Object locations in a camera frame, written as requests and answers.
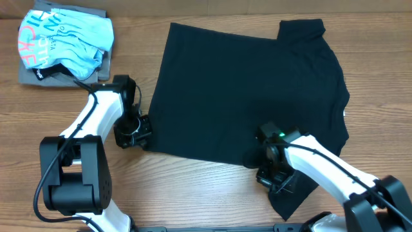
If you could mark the light blue printed t-shirt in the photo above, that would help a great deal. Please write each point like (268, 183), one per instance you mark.
(76, 40)

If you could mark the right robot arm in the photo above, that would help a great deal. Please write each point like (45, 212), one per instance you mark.
(369, 203)

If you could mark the grey folded garment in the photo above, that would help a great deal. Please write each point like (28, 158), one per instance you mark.
(58, 79)

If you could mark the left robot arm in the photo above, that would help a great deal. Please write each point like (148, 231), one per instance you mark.
(75, 179)

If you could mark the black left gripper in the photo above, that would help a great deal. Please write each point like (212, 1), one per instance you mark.
(140, 139)

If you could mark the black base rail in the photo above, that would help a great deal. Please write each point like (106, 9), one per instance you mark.
(283, 227)

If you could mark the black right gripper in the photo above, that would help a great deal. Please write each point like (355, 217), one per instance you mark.
(264, 179)

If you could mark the black t-shirt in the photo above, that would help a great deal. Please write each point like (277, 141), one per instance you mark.
(215, 90)

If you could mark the black garment with white print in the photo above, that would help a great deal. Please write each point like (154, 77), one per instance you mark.
(41, 74)

